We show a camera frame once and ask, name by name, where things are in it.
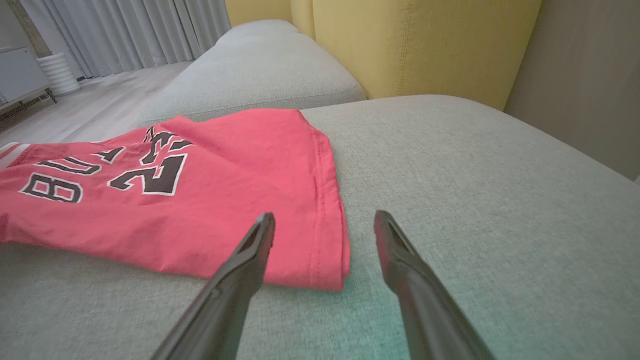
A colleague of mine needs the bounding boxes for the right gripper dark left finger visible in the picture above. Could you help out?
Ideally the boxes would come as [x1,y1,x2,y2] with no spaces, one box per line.
[149,212,277,360]

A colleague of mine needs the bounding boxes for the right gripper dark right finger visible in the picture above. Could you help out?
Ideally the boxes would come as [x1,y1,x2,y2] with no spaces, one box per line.
[373,209,497,360]

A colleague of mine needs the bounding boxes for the red basketball jersey black print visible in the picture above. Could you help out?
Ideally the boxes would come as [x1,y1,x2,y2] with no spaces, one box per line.
[0,107,352,293]

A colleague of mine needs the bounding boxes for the grey sofa cushion with piping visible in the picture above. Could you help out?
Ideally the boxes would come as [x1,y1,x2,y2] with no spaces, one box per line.
[138,19,369,128]

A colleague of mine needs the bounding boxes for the yellow sofa backrest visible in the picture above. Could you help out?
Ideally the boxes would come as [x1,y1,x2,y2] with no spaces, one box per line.
[224,0,544,112]

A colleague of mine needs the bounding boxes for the white ribbed plant pot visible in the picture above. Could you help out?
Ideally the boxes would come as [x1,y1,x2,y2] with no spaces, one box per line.
[36,52,82,97]

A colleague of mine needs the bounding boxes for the grey pleated curtains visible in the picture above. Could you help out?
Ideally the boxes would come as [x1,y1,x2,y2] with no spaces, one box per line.
[18,0,233,81]

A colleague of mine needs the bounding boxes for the long low TV cabinet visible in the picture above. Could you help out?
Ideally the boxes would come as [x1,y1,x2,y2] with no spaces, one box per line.
[0,46,59,117]

